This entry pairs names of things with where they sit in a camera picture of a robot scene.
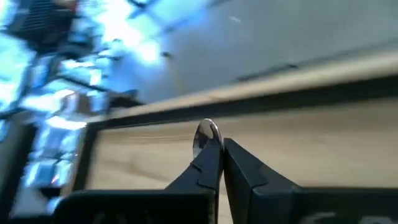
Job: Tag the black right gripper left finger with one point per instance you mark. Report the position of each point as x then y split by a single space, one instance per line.
186 207

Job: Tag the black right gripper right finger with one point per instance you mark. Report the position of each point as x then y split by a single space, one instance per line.
280 205

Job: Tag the black aluminium table frame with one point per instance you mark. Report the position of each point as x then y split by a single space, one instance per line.
280 99

